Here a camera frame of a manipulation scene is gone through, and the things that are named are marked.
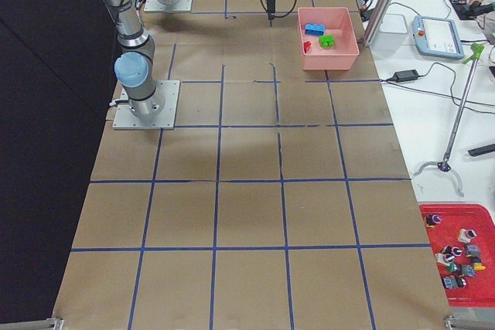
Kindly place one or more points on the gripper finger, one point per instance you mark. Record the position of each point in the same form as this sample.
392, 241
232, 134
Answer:
270, 9

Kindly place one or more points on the blue toy block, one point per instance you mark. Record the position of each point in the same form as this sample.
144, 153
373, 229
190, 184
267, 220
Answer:
312, 29

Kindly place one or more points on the red toy block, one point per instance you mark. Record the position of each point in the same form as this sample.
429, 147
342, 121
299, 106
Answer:
307, 46

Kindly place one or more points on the green toy block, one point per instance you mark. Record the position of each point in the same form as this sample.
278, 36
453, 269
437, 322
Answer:
327, 41

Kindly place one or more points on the pink plastic box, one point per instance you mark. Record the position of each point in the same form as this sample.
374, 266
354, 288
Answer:
338, 24

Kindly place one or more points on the white translucent container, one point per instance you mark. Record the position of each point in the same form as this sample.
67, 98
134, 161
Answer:
392, 32

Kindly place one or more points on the teach pendant tablet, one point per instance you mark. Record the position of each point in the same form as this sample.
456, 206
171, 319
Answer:
437, 37

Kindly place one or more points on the black power adapter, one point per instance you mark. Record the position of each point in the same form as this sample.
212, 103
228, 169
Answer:
405, 76

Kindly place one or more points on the reacher grabber tool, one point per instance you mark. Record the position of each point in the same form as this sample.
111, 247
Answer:
443, 165

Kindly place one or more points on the red plastic tray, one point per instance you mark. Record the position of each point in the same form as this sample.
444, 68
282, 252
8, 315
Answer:
462, 240

